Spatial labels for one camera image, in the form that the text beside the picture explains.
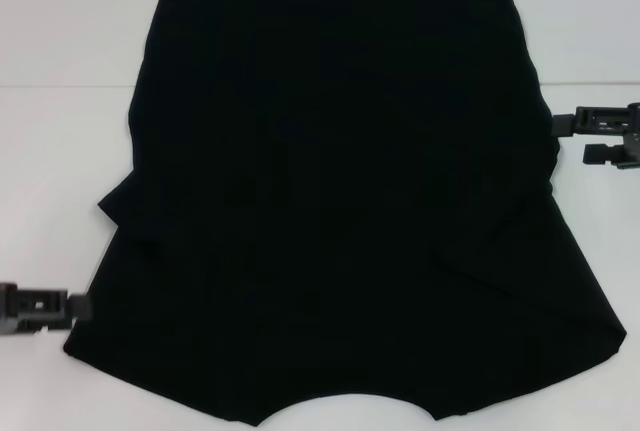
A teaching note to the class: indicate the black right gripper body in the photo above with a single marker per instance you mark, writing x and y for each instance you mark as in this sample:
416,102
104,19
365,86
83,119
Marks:
632,151

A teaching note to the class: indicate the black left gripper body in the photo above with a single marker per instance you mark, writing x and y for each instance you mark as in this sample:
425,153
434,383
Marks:
10,308

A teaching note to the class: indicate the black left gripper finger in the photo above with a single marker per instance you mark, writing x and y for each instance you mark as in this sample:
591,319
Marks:
80,307

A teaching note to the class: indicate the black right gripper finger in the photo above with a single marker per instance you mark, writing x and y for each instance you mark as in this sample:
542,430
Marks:
562,126
597,153

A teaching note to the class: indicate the black shirt with white print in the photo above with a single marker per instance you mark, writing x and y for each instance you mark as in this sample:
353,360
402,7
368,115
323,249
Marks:
325,176

